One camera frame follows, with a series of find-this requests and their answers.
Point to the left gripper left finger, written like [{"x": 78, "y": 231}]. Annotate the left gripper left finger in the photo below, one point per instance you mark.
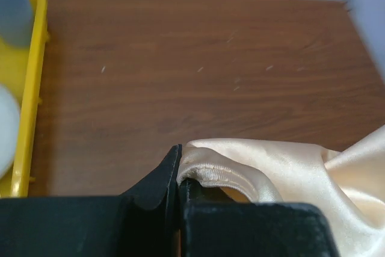
[{"x": 142, "y": 221}]

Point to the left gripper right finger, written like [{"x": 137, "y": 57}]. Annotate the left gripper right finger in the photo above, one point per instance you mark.
[{"x": 213, "y": 224}]

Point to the peach cloth napkin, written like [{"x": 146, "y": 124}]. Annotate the peach cloth napkin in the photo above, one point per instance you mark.
[{"x": 348, "y": 186}]

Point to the white divided plate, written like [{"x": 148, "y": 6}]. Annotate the white divided plate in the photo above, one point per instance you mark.
[{"x": 9, "y": 128}]

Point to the yellow plastic tray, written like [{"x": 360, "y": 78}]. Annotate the yellow plastic tray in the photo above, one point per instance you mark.
[{"x": 21, "y": 73}]

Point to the blue plastic cup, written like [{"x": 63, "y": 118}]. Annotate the blue plastic cup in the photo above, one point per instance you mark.
[{"x": 17, "y": 20}]

